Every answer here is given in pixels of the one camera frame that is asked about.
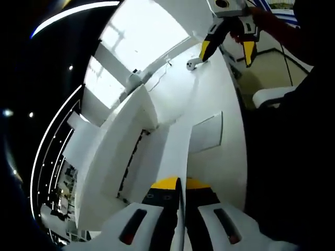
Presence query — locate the small white background printer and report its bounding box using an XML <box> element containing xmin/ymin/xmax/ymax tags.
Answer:
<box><xmin>126</xmin><ymin>69</ymin><xmax>144</xmax><ymax>91</ymax></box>

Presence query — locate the blue-bordered wall poster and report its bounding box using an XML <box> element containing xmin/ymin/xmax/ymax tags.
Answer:
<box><xmin>251</xmin><ymin>0</ymin><xmax>302</xmax><ymax>29</ymax></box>

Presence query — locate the white chair seat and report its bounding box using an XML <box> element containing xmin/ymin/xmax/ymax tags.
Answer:
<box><xmin>252</xmin><ymin>86</ymin><xmax>298</xmax><ymax>109</ymax></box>

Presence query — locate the white input tray paper stack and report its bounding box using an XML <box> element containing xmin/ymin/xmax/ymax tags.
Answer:
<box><xmin>63</xmin><ymin>111</ymin><xmax>104</xmax><ymax>164</ymax></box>

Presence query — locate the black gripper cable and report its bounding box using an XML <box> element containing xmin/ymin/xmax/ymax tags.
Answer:
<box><xmin>277</xmin><ymin>41</ymin><xmax>294</xmax><ymax>87</ymax></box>

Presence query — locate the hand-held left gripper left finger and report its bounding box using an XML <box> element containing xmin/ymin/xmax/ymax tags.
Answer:
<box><xmin>100</xmin><ymin>176</ymin><xmax>182</xmax><ymax>251</ymax></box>

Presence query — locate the flat white rectangular desk panel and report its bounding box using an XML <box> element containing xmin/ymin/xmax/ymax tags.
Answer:
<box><xmin>188</xmin><ymin>111</ymin><xmax>224</xmax><ymax>155</ymax></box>

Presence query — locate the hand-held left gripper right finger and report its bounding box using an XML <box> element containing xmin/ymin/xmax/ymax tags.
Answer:
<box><xmin>184</xmin><ymin>177</ymin><xmax>299</xmax><ymax>251</ymax></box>

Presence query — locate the person's right hand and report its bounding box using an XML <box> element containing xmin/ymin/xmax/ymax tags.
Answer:
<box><xmin>230</xmin><ymin>7</ymin><xmax>278</xmax><ymax>44</ymax></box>

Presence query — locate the white handheld controller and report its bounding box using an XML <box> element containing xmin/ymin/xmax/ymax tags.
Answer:
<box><xmin>186</xmin><ymin>58</ymin><xmax>210</xmax><ymax>72</ymax></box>

